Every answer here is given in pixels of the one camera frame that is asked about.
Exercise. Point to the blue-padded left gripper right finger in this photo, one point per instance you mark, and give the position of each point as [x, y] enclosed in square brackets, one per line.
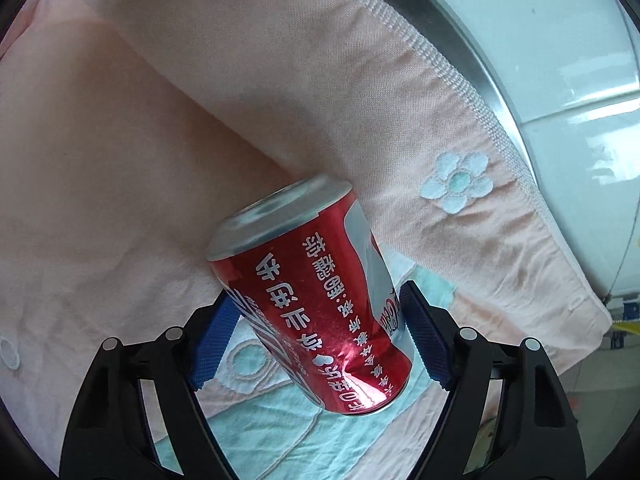
[536, 435]

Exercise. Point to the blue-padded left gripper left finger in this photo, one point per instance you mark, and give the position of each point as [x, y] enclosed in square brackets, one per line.
[109, 436]

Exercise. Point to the red cola can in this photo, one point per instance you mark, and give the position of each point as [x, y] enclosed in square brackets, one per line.
[303, 268]

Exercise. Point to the yellow gas pipe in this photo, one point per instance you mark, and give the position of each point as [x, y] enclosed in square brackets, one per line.
[632, 327]

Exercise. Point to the pink towel with rabbit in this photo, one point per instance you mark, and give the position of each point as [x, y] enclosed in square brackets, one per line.
[129, 128]

